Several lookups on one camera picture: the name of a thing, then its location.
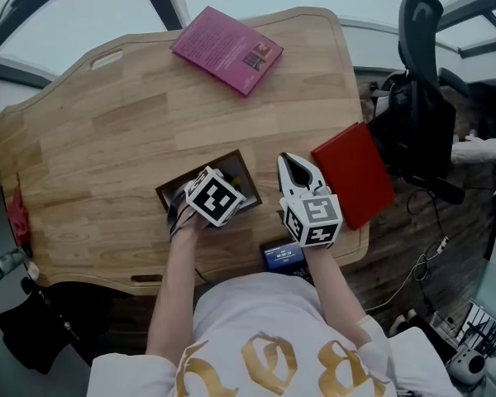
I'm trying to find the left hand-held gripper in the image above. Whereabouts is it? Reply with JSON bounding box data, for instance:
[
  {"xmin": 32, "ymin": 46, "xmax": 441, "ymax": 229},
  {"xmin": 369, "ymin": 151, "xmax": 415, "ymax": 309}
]
[{"xmin": 166, "ymin": 165, "xmax": 248, "ymax": 237}]

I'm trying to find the person's left forearm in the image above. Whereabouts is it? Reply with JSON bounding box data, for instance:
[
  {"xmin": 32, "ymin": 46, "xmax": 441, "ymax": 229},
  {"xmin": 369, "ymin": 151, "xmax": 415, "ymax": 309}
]
[{"xmin": 145, "ymin": 219, "xmax": 210, "ymax": 366}]

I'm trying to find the red book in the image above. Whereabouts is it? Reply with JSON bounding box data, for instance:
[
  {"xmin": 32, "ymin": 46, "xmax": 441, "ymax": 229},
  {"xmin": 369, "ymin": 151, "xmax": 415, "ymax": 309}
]
[{"xmin": 311, "ymin": 121, "xmax": 397, "ymax": 232}]

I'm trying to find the black office chair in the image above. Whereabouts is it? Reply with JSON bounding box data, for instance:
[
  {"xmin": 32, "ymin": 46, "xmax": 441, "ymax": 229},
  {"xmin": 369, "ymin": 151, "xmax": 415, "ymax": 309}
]
[{"xmin": 370, "ymin": 0, "xmax": 468, "ymax": 206}]

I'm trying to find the dark box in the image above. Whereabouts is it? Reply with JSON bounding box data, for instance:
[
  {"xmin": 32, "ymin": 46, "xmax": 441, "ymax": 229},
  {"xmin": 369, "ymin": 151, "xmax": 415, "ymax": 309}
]
[{"xmin": 155, "ymin": 149, "xmax": 262, "ymax": 222}]

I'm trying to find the red crumpled wrapper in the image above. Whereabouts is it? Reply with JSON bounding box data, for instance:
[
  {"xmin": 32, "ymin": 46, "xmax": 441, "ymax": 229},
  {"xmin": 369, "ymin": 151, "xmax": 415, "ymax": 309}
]
[{"xmin": 6, "ymin": 186, "xmax": 32, "ymax": 247}]

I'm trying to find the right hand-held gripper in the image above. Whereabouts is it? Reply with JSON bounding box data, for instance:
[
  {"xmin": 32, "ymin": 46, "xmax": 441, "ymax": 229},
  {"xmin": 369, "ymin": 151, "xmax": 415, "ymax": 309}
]
[{"xmin": 277, "ymin": 151, "xmax": 344, "ymax": 250}]

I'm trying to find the green plastic bottle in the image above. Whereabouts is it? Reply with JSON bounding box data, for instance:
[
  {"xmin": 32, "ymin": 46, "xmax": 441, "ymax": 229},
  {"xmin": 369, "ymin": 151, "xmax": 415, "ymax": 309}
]
[{"xmin": 0, "ymin": 246, "xmax": 30, "ymax": 283}]

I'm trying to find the magenta book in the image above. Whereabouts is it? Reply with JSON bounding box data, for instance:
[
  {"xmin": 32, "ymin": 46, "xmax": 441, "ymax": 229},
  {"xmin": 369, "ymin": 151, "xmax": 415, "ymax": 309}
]
[{"xmin": 169, "ymin": 5, "xmax": 285, "ymax": 98}]

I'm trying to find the white shirt with gold print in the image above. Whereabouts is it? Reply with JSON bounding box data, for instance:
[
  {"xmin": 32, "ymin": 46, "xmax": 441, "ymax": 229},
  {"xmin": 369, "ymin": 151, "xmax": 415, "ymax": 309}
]
[{"xmin": 85, "ymin": 271, "xmax": 455, "ymax": 397}]

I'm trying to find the dark phone with lit screen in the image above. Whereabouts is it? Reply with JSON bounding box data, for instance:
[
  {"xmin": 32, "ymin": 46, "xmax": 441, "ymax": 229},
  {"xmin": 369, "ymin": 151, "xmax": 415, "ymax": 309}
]
[{"xmin": 260, "ymin": 241, "xmax": 306, "ymax": 273}]

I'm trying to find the person's right forearm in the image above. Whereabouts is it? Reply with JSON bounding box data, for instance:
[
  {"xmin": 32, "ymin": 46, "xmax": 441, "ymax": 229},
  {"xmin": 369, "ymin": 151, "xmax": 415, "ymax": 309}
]
[{"xmin": 303, "ymin": 246, "xmax": 374, "ymax": 349}]

